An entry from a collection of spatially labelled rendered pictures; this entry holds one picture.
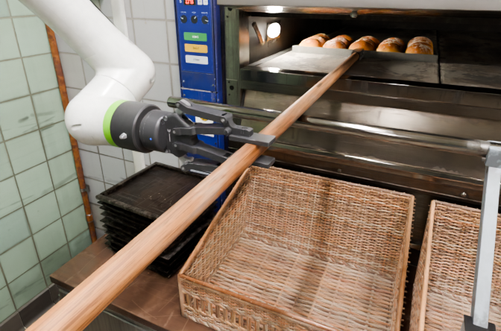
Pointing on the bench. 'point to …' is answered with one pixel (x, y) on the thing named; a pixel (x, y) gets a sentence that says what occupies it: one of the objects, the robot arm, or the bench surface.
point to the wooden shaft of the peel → (169, 225)
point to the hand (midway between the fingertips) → (252, 148)
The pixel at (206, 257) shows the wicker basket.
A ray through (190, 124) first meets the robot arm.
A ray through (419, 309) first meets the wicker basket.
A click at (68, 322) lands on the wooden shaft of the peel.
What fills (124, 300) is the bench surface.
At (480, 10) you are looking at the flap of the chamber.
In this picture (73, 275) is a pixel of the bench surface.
